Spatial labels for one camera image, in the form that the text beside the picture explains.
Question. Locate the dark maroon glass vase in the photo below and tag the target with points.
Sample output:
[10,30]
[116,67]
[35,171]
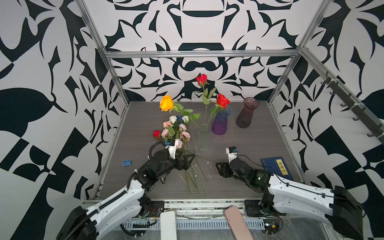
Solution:
[244,119]

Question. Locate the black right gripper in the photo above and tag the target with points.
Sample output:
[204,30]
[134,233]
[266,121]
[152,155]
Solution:
[225,167]

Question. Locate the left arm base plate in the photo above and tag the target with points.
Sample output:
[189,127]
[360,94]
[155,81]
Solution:
[153,209]

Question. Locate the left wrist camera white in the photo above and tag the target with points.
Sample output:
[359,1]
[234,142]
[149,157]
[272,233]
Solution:
[171,146]

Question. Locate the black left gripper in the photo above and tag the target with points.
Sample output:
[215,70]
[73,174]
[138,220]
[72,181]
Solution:
[185,164]

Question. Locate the small red artificial rose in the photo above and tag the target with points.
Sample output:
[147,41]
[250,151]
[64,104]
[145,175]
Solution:
[206,98]

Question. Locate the white phone-like device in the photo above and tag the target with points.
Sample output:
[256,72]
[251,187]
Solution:
[168,226]

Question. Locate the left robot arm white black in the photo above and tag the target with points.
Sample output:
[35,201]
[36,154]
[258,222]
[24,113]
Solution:
[95,222]

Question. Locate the small circuit board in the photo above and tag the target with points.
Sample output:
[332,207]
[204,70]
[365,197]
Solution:
[272,225]

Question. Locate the orange artificial rose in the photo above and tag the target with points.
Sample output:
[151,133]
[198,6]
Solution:
[187,115]

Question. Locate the purple blue glass vase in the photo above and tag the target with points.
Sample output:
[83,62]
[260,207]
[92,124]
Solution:
[220,123]

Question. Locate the pink phone-like device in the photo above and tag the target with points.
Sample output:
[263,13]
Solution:
[237,224]

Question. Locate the clear glass vase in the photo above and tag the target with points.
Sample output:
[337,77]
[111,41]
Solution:
[204,138]

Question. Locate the blue binder clip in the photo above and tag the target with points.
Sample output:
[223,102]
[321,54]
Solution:
[126,164]

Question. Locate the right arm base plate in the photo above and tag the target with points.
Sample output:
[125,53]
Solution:
[253,208]

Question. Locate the blue book yellow label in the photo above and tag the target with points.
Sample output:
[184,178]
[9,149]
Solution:
[277,166]

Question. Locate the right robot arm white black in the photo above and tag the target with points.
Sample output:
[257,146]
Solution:
[335,207]

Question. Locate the bunch of artificial flowers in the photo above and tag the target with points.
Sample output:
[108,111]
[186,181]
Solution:
[176,129]

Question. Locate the grey hook rack rail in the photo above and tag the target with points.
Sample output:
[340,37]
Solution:
[353,103]

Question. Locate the large red artificial rose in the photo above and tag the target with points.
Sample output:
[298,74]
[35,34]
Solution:
[223,102]

